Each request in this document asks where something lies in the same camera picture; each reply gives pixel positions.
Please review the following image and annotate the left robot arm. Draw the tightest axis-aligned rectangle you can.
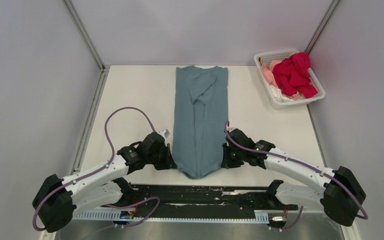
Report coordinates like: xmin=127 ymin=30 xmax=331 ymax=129
xmin=32 ymin=129 xmax=175 ymax=233

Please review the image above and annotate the aluminium front frame beam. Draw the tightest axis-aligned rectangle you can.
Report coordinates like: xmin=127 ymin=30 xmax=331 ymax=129
xmin=49 ymin=186 xmax=353 ymax=215

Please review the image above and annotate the white plastic laundry basket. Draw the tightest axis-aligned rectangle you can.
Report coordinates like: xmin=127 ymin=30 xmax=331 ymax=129
xmin=254 ymin=49 xmax=326 ymax=109

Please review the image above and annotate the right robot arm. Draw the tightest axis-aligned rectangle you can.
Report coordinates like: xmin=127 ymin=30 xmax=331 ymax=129
xmin=222 ymin=128 xmax=368 ymax=227

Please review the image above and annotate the aluminium frame rail left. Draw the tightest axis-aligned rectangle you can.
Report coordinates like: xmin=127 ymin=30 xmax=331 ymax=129
xmin=63 ymin=0 xmax=106 ymax=173

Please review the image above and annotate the pink t-shirt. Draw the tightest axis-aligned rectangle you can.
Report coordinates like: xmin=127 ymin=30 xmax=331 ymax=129
xmin=258 ymin=58 xmax=282 ymax=88

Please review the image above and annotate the red t-shirt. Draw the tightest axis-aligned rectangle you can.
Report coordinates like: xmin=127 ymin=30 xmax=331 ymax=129
xmin=271 ymin=52 xmax=318 ymax=99

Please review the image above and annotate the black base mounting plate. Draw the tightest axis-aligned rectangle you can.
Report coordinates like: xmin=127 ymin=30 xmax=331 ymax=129
xmin=115 ymin=184 xmax=286 ymax=220

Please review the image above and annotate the aluminium frame rail right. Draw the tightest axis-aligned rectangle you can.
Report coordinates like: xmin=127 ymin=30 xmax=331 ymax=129
xmin=305 ymin=0 xmax=342 ymax=54

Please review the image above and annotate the blue-grey t-shirt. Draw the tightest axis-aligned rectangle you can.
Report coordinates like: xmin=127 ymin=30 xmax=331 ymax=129
xmin=172 ymin=65 xmax=229 ymax=179

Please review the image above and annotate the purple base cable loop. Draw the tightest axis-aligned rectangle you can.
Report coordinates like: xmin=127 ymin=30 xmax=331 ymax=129
xmin=105 ymin=196 xmax=161 ymax=228

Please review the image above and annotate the white slotted cable duct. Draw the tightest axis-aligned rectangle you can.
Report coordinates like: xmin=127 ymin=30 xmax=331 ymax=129
xmin=74 ymin=209 xmax=270 ymax=224

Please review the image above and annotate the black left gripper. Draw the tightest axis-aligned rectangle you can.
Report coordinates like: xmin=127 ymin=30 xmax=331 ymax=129
xmin=146 ymin=143 xmax=177 ymax=170

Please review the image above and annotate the aluminium frame rail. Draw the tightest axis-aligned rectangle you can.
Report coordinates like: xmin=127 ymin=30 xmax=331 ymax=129
xmin=63 ymin=0 xmax=106 ymax=173
xmin=305 ymin=0 xmax=342 ymax=54

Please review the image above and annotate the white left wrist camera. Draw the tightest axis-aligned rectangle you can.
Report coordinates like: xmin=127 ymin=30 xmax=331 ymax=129
xmin=157 ymin=129 xmax=170 ymax=139

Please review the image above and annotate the white t-shirt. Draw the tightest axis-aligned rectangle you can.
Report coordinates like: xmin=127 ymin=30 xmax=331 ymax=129
xmin=269 ymin=84 xmax=295 ymax=103

